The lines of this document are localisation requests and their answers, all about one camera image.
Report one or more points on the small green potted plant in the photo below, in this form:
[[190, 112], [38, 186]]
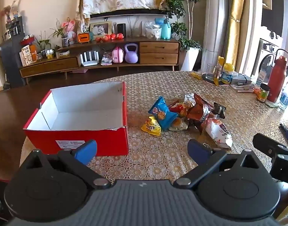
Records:
[[43, 43]]

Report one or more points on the black speaker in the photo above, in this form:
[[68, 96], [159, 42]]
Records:
[[121, 30]]

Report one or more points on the yellow-lid wipes tub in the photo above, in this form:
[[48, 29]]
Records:
[[227, 75]]

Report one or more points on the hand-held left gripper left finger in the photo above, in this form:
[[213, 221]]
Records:
[[86, 150]]

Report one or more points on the clear vase with branches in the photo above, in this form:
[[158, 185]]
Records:
[[136, 31]]

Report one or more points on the wooden picture frame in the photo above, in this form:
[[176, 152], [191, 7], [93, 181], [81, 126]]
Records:
[[100, 29]]

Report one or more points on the wooden TV cabinet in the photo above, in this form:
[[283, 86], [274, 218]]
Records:
[[155, 48]]

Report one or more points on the white washing machine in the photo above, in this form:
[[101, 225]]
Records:
[[264, 61]]

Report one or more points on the blue cookie packet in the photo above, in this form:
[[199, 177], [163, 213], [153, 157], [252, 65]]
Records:
[[161, 113]]

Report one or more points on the clear plastic bag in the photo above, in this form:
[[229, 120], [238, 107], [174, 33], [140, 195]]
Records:
[[153, 31]]

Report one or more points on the broom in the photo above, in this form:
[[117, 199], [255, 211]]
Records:
[[6, 84]]

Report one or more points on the black television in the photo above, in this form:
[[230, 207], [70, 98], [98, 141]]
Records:
[[134, 12]]

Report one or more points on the red foil ornament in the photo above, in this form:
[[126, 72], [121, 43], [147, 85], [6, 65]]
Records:
[[120, 36], [113, 36]]

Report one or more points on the tall yellow packet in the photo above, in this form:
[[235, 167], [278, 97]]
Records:
[[219, 62]]

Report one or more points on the white planter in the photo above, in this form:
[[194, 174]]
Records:
[[191, 60]]

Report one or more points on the small yellow bottles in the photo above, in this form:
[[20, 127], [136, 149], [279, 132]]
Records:
[[49, 54]]

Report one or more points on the white air conditioner tower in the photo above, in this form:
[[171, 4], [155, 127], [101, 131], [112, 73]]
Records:
[[217, 23]]

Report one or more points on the black snack packet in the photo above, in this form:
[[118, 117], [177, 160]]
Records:
[[219, 110]]

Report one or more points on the yellow candy packet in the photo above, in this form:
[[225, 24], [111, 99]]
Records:
[[151, 127]]

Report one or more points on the grey box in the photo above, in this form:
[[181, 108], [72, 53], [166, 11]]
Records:
[[242, 78]]

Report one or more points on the white card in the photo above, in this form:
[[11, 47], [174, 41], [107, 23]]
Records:
[[261, 78]]

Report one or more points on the yellow curtain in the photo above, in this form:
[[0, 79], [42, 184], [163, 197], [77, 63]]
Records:
[[237, 16]]

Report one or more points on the white printed box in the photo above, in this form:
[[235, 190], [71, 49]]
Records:
[[25, 56]]

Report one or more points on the red cardboard box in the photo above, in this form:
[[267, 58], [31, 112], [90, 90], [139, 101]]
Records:
[[87, 108]]

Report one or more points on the brown foil snack packet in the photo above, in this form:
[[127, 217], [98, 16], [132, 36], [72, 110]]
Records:
[[198, 111]]

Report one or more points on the clear plastic bottle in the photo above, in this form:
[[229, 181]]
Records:
[[285, 96]]

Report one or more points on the red chips packet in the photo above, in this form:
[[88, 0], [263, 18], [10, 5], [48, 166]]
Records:
[[181, 107]]

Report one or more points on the bun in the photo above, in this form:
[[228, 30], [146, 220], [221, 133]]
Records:
[[178, 123]]

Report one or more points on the white router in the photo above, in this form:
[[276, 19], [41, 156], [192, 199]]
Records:
[[88, 62]]

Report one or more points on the yellow wrapper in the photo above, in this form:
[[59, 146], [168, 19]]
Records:
[[195, 75]]

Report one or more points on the green indoor tree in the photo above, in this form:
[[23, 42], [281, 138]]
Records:
[[175, 6]]

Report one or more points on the small orange packet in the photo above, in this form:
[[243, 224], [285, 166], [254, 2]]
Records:
[[256, 90]]

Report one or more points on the red water bottle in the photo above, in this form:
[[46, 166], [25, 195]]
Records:
[[275, 80]]

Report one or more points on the teal spray bottle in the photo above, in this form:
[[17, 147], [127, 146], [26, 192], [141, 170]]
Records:
[[165, 29]]

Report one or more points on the plant in patterned pot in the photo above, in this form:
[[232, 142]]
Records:
[[65, 42]]

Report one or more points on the small white box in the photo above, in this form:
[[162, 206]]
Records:
[[64, 54]]

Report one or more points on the white and red snack packet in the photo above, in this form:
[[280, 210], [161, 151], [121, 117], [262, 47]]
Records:
[[219, 131]]

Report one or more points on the pink toy case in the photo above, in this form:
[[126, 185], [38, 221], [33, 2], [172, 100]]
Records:
[[118, 55]]

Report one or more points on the black round mat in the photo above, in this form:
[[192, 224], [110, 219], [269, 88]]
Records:
[[205, 78]]

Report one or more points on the glass cup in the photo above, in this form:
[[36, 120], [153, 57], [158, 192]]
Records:
[[211, 73]]

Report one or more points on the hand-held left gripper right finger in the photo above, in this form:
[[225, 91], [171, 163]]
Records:
[[198, 151]]

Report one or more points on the pink pen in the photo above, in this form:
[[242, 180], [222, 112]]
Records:
[[245, 90]]

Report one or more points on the black-lid jar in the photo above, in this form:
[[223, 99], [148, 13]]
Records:
[[263, 94]]

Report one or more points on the purple kettlebell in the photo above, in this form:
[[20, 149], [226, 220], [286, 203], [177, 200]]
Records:
[[131, 56]]

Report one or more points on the pink flower doll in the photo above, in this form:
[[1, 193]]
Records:
[[69, 27]]

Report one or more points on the stack of magazines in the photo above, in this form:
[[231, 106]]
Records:
[[106, 58]]

